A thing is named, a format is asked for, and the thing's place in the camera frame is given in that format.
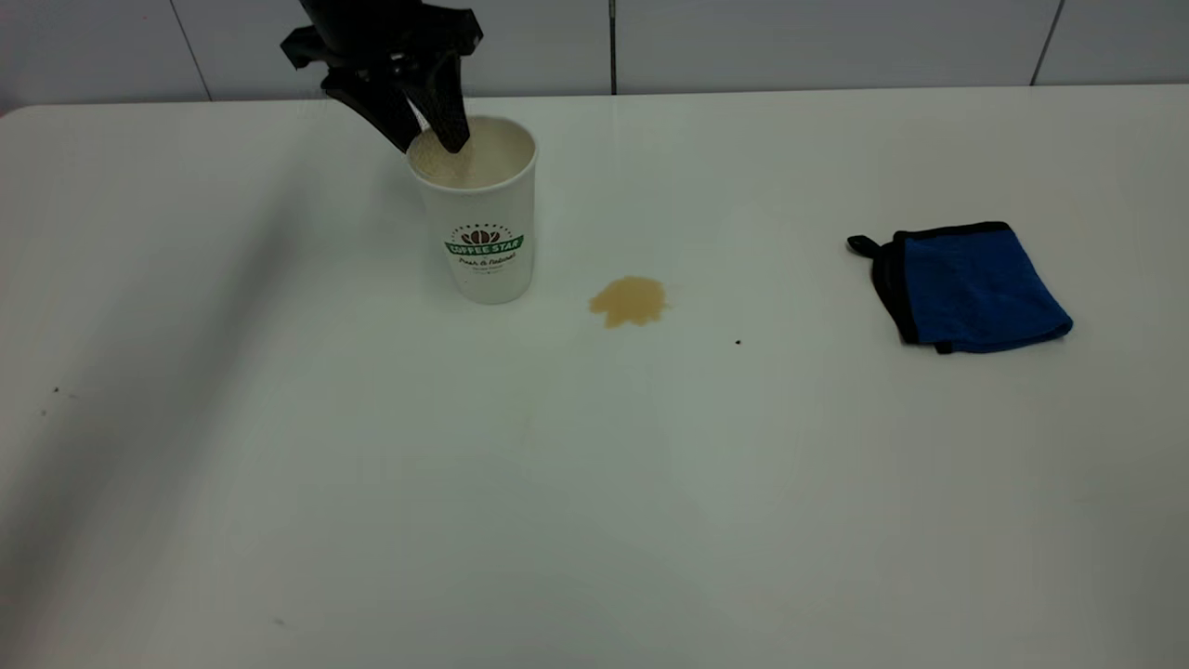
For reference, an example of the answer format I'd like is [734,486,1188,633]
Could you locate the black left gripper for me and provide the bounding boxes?
[281,0,484,155]

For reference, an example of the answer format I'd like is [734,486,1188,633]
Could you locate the white paper coffee cup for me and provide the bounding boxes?
[406,116,540,306]

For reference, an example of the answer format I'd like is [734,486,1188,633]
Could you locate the blue cloth with black trim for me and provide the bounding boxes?
[845,222,1074,356]

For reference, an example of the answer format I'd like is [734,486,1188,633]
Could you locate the brown spilled coffee puddle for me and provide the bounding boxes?
[588,276,669,329]

